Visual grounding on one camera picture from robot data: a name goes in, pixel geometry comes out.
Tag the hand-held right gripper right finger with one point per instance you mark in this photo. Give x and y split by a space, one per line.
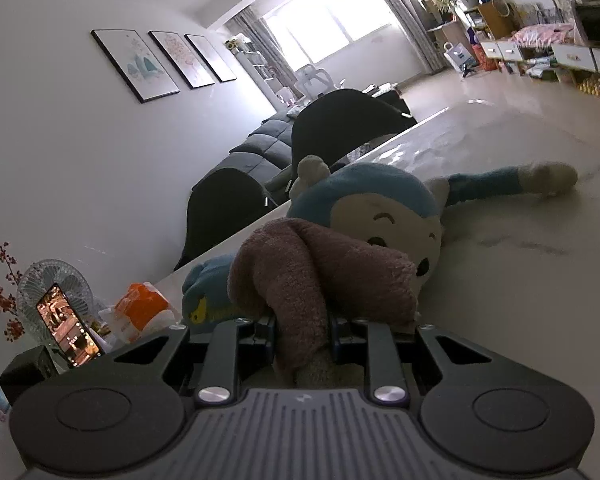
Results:
336 340

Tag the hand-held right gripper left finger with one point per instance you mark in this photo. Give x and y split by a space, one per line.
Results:
270 335

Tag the blue plush monkey toy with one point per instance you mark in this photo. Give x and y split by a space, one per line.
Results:
370 195

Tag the black dining chair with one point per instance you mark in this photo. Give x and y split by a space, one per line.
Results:
225 215
350 120

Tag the orange tissue pack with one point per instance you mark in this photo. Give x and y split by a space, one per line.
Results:
140 310

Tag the grey sofa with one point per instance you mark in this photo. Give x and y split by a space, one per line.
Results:
260 150

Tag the black smartphone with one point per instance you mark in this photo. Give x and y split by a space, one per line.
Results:
70 325

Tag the white desk fan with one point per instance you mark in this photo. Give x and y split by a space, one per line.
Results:
35 285

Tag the black box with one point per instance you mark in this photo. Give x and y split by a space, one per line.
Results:
25 375

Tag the white office chair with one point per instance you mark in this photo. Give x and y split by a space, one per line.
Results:
315 80

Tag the red berry branch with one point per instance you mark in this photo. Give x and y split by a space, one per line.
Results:
5 305

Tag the white tall shelf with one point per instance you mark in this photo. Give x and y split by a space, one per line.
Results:
252 67

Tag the grey curtain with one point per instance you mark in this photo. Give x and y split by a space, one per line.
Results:
265 55
405 15

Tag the black framed pale picture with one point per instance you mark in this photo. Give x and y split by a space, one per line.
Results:
211 57

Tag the black framed pink picture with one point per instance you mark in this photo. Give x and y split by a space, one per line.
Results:
182 57

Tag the black framed blue picture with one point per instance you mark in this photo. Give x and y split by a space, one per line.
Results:
137 65

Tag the white paper bag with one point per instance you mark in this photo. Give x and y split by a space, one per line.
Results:
457 56

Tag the wooden shelf cabinet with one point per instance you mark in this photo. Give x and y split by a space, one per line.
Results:
492 20

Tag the white low cabinet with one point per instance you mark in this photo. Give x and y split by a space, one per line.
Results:
570 57

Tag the pink patterned cloth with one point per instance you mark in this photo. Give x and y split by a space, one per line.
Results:
542 35

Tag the standing picture frame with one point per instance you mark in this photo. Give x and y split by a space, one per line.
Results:
562 2

